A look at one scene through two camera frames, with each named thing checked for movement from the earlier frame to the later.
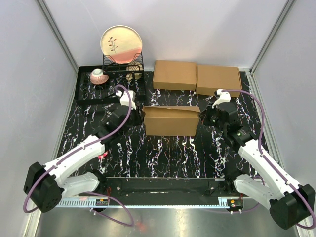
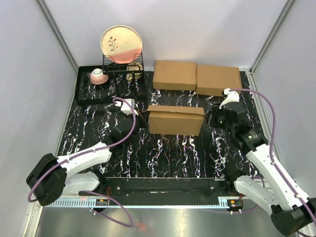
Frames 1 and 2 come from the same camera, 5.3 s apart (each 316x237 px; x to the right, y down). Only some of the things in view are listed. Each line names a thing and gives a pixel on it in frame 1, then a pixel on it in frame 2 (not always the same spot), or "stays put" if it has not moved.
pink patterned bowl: [97, 77] stays put
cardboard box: [175, 75] stays put
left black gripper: [139, 116] → [143, 121]
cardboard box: [174, 121] stays put
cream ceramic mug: [135, 76] stays put
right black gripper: [204, 115] → [215, 110]
